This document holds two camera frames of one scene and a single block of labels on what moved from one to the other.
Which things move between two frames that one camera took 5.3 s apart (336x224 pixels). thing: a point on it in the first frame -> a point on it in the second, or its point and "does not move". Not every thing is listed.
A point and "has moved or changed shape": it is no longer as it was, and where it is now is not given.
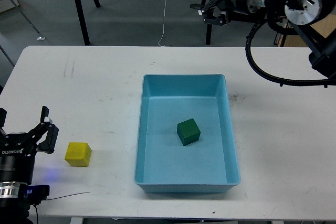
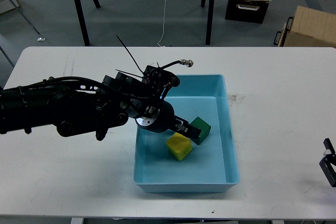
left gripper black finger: [46, 137] -> [182, 126]
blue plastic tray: [209, 164] does not move
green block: [188, 131] has moved or changed shape
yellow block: [78, 154] -> [179, 145]
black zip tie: [68, 195] -> [134, 60]
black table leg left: [79, 6] does not move
